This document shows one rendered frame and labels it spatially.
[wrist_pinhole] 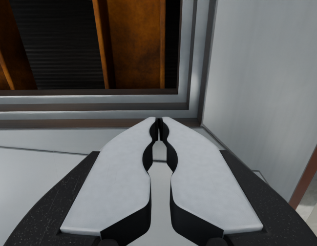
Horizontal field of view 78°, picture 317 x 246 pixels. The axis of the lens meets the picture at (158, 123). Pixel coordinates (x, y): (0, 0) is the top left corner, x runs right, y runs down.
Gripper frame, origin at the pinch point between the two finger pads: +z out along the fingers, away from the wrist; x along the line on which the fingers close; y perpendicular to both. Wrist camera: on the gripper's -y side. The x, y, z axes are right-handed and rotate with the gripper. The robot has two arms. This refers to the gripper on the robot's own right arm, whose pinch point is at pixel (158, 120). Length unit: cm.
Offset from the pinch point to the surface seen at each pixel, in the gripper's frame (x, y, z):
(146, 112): -0.9, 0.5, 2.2
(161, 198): 0.2, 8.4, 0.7
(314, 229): 132, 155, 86
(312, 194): 34.3, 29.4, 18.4
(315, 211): 123, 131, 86
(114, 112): -3.4, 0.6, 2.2
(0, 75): -23.6, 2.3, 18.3
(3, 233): -15.9, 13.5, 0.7
